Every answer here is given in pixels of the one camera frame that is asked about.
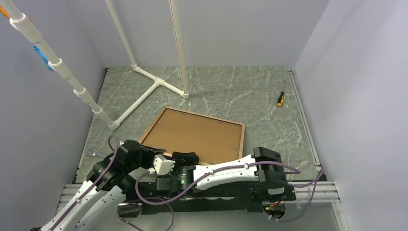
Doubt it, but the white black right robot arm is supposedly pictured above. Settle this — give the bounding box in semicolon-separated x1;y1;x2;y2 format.
155;147;288;200

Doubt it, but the aluminium front rail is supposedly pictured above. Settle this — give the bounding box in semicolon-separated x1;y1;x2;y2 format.
52;184;82;221

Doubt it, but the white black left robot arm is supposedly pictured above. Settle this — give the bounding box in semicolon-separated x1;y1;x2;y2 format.
37;140;165;231

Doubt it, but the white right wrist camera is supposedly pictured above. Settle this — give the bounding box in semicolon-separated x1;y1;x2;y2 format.
153;154;175;175

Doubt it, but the white PVC pipe stand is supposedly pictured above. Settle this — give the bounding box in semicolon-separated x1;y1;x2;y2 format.
0;0;190;132

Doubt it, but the aluminium table edge rail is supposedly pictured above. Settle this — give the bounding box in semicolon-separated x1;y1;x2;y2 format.
286;68;321;171

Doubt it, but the silver open-end wrench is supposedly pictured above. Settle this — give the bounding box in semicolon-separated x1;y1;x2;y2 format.
85;148;109;158

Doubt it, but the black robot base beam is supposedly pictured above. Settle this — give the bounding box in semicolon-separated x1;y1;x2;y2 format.
138;182;296;215

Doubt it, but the yellow black screwdriver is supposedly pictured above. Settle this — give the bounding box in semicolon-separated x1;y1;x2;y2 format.
277;81;286;106

